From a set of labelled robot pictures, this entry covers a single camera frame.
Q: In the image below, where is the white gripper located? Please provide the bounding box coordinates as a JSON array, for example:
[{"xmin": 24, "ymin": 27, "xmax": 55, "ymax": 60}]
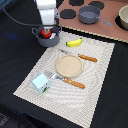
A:
[{"xmin": 35, "ymin": 0, "xmax": 60, "ymax": 31}]

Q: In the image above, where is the red toy tomato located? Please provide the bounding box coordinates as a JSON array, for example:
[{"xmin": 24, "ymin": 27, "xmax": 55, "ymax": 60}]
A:
[{"xmin": 40, "ymin": 29, "xmax": 52, "ymax": 39}]

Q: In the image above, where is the grey two-handled pot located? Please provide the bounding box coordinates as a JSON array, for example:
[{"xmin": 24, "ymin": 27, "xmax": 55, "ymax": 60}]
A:
[{"xmin": 32, "ymin": 27, "xmax": 62, "ymax": 47}]

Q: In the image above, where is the yellow toy banana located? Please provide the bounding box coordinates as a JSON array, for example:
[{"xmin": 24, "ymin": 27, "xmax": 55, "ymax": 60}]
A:
[{"xmin": 66, "ymin": 38, "xmax": 82, "ymax": 47}]

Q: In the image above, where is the small blue milk carton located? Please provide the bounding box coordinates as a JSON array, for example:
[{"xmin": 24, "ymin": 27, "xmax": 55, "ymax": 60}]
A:
[{"xmin": 32, "ymin": 74, "xmax": 50, "ymax": 94}]

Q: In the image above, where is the dark grey saucepan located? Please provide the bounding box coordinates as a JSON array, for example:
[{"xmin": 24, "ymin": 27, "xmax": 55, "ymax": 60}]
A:
[{"xmin": 78, "ymin": 5, "xmax": 111, "ymax": 26}]

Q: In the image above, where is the round wooden plate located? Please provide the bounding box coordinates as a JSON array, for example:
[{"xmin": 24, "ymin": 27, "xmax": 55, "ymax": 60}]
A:
[{"xmin": 56, "ymin": 55, "xmax": 83, "ymax": 78}]

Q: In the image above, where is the pink toy stove board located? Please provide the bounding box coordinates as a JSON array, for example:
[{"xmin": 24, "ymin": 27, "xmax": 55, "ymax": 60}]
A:
[{"xmin": 54, "ymin": 0, "xmax": 128, "ymax": 43}]

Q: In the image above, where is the beige bowl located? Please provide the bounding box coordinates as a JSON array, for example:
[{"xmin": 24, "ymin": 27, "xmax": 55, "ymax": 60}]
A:
[{"xmin": 119, "ymin": 5, "xmax": 128, "ymax": 30}]

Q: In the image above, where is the beige woven placemat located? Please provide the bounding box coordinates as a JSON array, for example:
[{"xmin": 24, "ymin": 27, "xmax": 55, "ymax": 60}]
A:
[{"xmin": 14, "ymin": 31, "xmax": 114, "ymax": 128}]

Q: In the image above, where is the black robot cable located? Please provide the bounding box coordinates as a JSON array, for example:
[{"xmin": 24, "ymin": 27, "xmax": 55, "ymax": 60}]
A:
[{"xmin": 0, "ymin": 3, "xmax": 43, "ymax": 28}]

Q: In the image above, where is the wooden handled toy knife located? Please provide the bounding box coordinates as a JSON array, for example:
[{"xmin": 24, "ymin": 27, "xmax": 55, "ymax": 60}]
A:
[{"xmin": 59, "ymin": 49, "xmax": 98, "ymax": 62}]

